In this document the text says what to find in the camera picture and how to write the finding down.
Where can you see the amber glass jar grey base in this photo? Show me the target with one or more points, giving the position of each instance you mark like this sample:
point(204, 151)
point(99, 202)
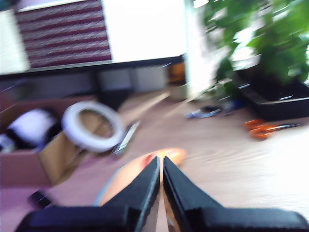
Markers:
point(177, 72)

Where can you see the brown cardboard box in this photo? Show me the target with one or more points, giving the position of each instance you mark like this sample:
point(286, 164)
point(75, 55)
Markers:
point(19, 166)

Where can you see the small dark blue object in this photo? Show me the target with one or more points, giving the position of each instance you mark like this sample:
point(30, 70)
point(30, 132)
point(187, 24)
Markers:
point(200, 113)

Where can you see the black and white panda toy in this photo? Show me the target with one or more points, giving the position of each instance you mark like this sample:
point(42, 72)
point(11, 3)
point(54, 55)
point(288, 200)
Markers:
point(29, 120)

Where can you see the colourful striped plush toy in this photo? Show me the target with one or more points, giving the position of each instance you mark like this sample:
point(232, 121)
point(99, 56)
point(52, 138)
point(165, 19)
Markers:
point(130, 174)

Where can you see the black monitor stand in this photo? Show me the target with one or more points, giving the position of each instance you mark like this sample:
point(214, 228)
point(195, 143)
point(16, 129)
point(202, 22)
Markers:
point(113, 96)

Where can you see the black USB stick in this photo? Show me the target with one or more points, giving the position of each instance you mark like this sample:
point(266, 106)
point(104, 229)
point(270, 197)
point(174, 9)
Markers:
point(38, 199)

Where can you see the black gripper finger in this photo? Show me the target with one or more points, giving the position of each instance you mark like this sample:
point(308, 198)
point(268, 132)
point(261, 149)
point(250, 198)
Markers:
point(142, 191)
point(181, 191)

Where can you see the bright black-framed computer monitor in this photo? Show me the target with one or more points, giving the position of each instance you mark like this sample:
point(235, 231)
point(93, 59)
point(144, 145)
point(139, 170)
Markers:
point(144, 29)

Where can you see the green leafy house plant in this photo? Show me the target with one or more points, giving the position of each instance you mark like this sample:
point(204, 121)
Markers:
point(272, 48)

